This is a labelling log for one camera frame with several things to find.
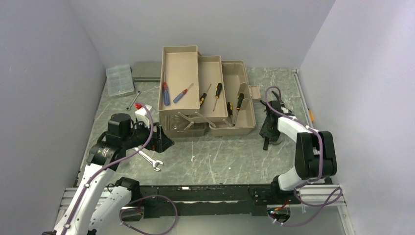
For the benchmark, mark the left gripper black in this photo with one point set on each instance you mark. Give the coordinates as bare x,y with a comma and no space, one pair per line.
159,141

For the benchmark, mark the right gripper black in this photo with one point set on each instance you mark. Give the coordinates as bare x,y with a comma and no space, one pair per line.
264,131

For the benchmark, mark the short claw hammer black grip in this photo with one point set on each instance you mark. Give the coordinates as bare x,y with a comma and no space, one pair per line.
276,140

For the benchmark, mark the small blue precision screwdriver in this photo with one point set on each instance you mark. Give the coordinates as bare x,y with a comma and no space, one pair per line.
182,93

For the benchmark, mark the blue handled screwdriver red collar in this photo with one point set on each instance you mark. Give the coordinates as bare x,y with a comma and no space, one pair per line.
166,97

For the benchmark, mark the small black yellow screwdriver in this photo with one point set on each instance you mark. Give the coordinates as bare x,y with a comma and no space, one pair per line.
204,95

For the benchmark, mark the beige plastic toolbox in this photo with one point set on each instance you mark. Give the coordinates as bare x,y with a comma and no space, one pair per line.
184,65

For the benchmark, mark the large black yellow screwdriver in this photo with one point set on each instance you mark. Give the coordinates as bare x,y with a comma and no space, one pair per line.
239,104
219,88

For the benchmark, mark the long claw hammer black grip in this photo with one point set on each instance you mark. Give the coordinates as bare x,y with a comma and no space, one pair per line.
266,143

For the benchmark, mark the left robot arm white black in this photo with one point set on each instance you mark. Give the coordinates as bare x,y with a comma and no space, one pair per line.
84,216

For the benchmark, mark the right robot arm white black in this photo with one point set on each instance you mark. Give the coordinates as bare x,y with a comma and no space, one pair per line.
315,156

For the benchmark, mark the large silver open wrench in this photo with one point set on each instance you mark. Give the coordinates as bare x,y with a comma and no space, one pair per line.
154,163

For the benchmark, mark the yellow utility knife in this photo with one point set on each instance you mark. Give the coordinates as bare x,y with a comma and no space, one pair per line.
311,115

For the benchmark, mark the small silver wrench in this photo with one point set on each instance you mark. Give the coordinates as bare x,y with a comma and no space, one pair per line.
133,101

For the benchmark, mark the grey flat case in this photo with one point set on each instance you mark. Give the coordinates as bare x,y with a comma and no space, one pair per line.
146,71

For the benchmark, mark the clear plastic parts box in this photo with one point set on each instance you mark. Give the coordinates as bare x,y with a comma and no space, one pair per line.
119,81

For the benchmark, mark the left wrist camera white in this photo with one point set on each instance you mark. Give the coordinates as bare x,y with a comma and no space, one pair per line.
142,115

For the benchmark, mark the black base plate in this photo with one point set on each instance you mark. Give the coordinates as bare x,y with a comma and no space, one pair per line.
193,200

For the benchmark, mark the aluminium rail frame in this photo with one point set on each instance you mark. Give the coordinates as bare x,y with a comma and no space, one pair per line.
315,159

